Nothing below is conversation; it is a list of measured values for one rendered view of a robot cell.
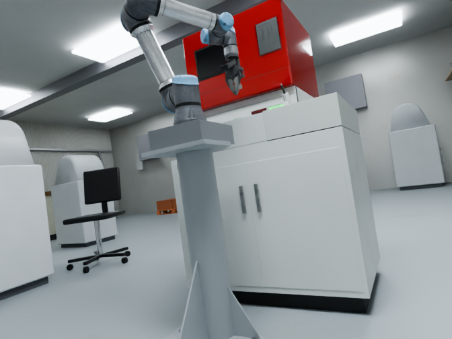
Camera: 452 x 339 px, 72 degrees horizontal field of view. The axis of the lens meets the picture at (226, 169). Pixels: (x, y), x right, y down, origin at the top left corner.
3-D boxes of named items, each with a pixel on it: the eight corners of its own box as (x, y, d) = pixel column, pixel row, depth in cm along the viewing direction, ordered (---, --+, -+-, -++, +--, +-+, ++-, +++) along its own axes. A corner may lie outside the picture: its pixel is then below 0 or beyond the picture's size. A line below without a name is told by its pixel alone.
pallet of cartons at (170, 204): (204, 208, 925) (202, 194, 927) (187, 212, 853) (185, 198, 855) (173, 211, 984) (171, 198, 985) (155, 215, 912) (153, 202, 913)
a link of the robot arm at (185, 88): (179, 101, 130) (175, 69, 131) (169, 109, 142) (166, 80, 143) (205, 101, 136) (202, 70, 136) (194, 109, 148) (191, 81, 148)
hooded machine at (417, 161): (443, 183, 637) (429, 101, 644) (448, 186, 572) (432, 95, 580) (397, 187, 677) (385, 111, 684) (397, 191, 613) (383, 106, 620)
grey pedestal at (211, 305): (221, 405, 92) (183, 131, 96) (118, 377, 113) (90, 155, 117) (280, 324, 137) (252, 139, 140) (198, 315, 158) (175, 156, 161)
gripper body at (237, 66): (245, 78, 168) (242, 56, 168) (238, 74, 160) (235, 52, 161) (233, 82, 172) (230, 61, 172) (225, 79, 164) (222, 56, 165)
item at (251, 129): (187, 159, 187) (184, 135, 187) (274, 141, 159) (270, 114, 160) (177, 159, 179) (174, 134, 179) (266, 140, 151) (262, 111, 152)
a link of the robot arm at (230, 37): (216, 31, 168) (230, 32, 172) (219, 50, 167) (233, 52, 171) (222, 23, 161) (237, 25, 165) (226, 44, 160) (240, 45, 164)
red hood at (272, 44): (237, 122, 308) (228, 63, 310) (319, 101, 267) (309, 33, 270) (192, 113, 242) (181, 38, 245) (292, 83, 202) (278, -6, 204)
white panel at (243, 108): (204, 163, 248) (197, 114, 249) (305, 144, 207) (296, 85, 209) (202, 163, 245) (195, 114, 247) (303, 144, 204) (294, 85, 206)
